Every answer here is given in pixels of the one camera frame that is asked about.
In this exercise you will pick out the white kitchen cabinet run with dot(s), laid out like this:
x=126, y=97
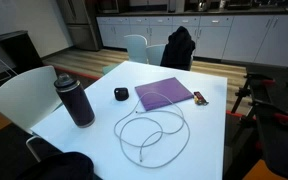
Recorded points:
x=244, y=40

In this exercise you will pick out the white plastic chair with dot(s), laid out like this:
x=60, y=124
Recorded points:
x=27, y=96

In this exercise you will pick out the dark purple water bottle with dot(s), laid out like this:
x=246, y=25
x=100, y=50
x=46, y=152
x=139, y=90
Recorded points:
x=75, y=103

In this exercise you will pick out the metal kettle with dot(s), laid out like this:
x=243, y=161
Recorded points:
x=202, y=6

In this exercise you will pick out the small black round case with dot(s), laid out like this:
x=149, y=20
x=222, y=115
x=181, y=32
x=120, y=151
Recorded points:
x=121, y=94

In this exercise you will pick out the black bag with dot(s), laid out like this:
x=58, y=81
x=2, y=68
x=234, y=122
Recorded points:
x=60, y=166

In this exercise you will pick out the black bin with grey lid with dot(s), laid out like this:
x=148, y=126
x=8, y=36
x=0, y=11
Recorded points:
x=20, y=53

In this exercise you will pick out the black jacket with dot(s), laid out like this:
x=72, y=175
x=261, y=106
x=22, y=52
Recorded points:
x=179, y=50

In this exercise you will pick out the pale chair holding jacket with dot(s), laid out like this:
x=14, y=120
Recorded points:
x=154, y=55

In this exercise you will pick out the purple cloth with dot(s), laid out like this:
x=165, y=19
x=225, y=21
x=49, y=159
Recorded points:
x=164, y=93

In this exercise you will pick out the stainless steel refrigerator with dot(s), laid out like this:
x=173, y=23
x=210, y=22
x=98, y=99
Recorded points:
x=82, y=30

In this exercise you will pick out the pale chair with teal seat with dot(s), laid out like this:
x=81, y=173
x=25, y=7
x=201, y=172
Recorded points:
x=135, y=48

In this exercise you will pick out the black robot stand platform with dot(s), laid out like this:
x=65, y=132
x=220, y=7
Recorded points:
x=280, y=133

